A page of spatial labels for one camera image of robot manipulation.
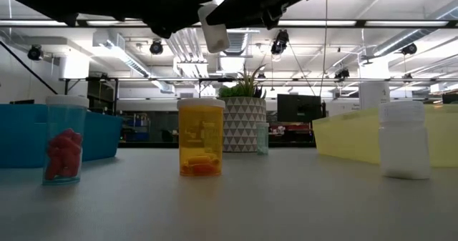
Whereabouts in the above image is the white building column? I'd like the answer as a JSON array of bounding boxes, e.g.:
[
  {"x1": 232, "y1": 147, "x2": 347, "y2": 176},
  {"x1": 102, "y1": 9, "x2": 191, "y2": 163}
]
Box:
[{"x1": 359, "y1": 60, "x2": 391, "y2": 109}]

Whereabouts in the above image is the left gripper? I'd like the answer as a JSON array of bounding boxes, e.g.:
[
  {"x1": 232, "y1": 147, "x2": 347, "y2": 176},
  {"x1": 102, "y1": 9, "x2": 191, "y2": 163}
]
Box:
[{"x1": 6, "y1": 0, "x2": 214, "y2": 39}]

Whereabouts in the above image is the orange pill bottle white cap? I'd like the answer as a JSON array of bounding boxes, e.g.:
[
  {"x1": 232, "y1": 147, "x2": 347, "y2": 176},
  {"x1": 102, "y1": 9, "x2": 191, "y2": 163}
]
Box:
[{"x1": 176, "y1": 97, "x2": 226, "y2": 177}]

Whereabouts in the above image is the clear bottle with red pills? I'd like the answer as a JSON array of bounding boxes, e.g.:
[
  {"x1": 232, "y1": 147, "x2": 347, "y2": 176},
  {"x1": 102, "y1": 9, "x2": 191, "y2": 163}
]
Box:
[{"x1": 42, "y1": 94, "x2": 90, "y2": 187}]

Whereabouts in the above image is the succulent in patterned white pot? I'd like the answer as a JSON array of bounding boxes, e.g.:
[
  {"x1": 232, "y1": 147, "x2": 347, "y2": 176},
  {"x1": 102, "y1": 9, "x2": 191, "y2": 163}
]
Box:
[{"x1": 217, "y1": 64, "x2": 268, "y2": 153}]

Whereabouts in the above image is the white opaque pill bottle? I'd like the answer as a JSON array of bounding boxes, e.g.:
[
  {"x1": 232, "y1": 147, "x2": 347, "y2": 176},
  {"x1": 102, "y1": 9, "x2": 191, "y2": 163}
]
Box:
[{"x1": 378, "y1": 100, "x2": 432, "y2": 180}]

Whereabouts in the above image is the yellow plastic bin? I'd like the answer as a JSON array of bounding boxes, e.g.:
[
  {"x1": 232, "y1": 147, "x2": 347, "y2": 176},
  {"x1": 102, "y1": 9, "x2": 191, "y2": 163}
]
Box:
[{"x1": 311, "y1": 103, "x2": 458, "y2": 169}]

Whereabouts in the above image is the small teal pill bottle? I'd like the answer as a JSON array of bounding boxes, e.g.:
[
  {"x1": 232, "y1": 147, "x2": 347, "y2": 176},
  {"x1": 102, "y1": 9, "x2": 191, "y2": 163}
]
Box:
[{"x1": 255, "y1": 122, "x2": 270, "y2": 156}]

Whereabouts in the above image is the blue plastic bin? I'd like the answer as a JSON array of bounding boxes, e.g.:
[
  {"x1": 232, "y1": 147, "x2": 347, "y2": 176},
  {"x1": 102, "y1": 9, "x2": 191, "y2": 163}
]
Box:
[{"x1": 0, "y1": 103, "x2": 124, "y2": 169}]

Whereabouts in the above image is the small white pill bottle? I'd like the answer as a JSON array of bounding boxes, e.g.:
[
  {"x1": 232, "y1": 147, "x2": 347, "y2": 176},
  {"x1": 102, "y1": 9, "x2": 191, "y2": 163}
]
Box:
[{"x1": 198, "y1": 3, "x2": 231, "y2": 54}]

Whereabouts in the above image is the black ceiling spotlight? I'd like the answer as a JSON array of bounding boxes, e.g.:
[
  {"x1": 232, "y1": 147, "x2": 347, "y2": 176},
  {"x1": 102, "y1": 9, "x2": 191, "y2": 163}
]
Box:
[
  {"x1": 149, "y1": 39, "x2": 165, "y2": 55},
  {"x1": 271, "y1": 29, "x2": 290, "y2": 56},
  {"x1": 334, "y1": 67, "x2": 351, "y2": 80},
  {"x1": 400, "y1": 42, "x2": 418, "y2": 56},
  {"x1": 27, "y1": 44, "x2": 44, "y2": 62}
]

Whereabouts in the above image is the dark computer monitor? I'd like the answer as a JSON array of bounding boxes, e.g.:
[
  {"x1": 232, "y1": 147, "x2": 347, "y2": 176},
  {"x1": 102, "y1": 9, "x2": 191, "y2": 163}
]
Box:
[{"x1": 276, "y1": 93, "x2": 323, "y2": 123}]

